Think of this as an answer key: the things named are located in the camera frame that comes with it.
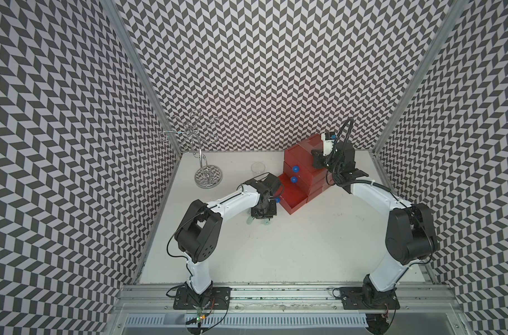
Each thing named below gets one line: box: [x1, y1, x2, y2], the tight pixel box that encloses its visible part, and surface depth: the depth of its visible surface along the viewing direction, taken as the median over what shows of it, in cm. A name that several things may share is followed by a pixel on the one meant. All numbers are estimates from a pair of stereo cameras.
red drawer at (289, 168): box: [283, 161, 329, 181], surface depth 85 cm
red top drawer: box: [284, 134, 324, 172], surface depth 93 cm
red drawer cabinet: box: [277, 134, 333, 215], surface depth 93 cm
